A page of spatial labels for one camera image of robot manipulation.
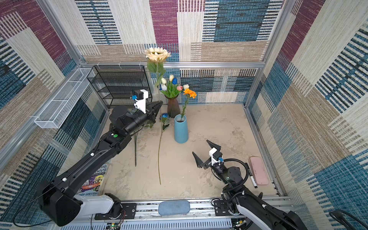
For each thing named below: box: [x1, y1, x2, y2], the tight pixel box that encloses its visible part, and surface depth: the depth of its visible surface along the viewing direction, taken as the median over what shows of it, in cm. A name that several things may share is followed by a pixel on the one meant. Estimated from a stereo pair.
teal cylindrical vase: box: [173, 114, 189, 144], surface depth 91 cm
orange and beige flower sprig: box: [144, 46, 172, 87], surface depth 55 cm
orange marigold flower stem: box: [180, 88, 197, 122], surface depth 84 cm
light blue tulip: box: [161, 83, 168, 92], surface depth 93 cm
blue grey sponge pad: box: [158, 199, 191, 216], surface depth 74 cm
